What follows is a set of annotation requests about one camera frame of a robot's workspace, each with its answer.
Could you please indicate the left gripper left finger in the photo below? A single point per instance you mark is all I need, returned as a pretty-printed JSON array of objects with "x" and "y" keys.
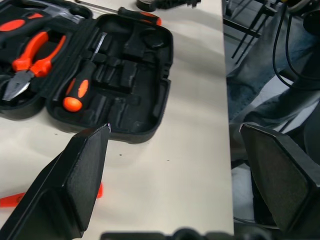
[{"x": 62, "y": 187}]

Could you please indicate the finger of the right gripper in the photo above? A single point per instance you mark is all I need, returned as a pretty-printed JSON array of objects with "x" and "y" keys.
[{"x": 180, "y": 3}]

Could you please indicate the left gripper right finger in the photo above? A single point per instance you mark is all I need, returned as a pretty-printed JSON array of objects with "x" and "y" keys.
[{"x": 280, "y": 175}]

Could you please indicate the black electrical tape roll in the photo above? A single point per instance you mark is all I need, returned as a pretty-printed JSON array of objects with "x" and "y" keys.
[{"x": 147, "y": 7}]

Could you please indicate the orange voltage tester pen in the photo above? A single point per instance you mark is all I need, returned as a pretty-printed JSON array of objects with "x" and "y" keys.
[{"x": 10, "y": 200}]

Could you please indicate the black plastic tool case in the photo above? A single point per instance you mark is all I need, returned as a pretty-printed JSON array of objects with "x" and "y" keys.
[{"x": 140, "y": 100}]

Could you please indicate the person's blue jeans legs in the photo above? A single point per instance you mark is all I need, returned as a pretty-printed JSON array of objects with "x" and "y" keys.
[{"x": 255, "y": 75}]

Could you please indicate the black metal frame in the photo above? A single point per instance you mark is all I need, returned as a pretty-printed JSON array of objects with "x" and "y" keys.
[{"x": 240, "y": 27}]

